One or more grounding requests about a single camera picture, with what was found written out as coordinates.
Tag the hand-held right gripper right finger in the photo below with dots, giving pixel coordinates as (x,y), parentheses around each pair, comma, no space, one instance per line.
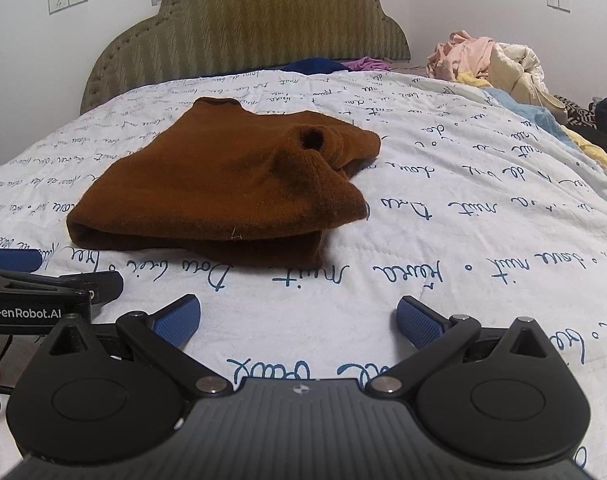
(419,319)

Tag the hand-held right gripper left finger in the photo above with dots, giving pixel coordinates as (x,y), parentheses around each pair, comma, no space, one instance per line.
(178,317)

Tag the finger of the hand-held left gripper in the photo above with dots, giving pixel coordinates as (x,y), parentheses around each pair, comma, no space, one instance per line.
(13,259)
(101,285)

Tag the brown knit sweater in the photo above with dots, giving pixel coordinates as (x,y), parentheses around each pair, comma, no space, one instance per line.
(208,185)

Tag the pink clothes pile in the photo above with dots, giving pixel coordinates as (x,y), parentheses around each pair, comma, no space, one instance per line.
(463,55)

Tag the white script-printed quilt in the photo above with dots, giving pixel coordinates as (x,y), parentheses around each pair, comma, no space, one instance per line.
(458,185)

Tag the light blue cloth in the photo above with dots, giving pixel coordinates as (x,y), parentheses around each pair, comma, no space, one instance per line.
(528,110)

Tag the zigzag patterned cloth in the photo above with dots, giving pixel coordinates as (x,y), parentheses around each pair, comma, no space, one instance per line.
(578,112)

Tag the purple garment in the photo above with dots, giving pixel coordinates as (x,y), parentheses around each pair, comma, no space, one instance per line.
(366,63)

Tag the cream quilted jacket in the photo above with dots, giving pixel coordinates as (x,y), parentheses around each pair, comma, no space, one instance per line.
(523,70)

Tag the dark blue garment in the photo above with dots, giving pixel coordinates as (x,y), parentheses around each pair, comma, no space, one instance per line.
(313,66)

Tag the olive padded headboard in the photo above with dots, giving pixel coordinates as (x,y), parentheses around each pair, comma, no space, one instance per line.
(243,20)

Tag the white wall switch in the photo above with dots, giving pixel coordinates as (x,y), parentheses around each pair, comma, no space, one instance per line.
(558,2)

